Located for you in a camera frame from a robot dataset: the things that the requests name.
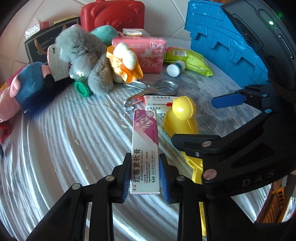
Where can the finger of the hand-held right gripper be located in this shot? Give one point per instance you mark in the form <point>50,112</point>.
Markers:
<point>196,142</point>
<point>227,100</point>

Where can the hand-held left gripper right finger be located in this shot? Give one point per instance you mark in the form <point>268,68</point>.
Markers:
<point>163,185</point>

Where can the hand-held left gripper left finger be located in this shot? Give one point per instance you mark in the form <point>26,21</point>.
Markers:
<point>126,183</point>

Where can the yellow plastic duck toy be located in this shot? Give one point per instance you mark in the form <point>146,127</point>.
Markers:
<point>182,109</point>

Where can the long white ointment box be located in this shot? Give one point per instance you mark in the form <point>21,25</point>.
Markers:
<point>144,143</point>

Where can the blue plastic crate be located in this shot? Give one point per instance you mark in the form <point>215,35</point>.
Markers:
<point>212,41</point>

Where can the pig plush with red dress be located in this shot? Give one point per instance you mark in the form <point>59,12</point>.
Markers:
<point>4,132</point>

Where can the pig plush with blue shirt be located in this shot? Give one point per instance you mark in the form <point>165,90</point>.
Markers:
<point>32,81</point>

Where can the green wipes pack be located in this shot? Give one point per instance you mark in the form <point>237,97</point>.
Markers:
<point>196,61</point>

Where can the small white ointment box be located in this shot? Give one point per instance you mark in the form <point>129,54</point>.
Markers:
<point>157,102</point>

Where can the white capped green bottle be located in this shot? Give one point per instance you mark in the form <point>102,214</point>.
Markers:
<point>173,69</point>

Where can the pink flowered tissue pack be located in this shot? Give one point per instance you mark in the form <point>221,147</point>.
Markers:
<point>150,53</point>

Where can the green cylinder cap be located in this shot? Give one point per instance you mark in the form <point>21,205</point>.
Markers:
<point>82,89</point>

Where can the yellow orange plush toy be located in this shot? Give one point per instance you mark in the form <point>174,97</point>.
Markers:
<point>124,55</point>

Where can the cream plastic packet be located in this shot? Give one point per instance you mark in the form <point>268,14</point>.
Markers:
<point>133,32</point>

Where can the pink white flat packet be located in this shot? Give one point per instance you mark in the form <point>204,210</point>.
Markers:
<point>57,67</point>

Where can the teal plush toy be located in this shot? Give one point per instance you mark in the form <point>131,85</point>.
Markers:
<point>104,32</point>

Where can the grey furry plush toy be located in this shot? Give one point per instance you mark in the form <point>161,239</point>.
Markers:
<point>76,46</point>

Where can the red bear case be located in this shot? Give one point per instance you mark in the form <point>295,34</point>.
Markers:
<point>111,14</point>

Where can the black gift box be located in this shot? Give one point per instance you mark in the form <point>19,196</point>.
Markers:
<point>39,46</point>

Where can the silver foil packet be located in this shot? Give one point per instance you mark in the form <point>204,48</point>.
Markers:
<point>32,30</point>

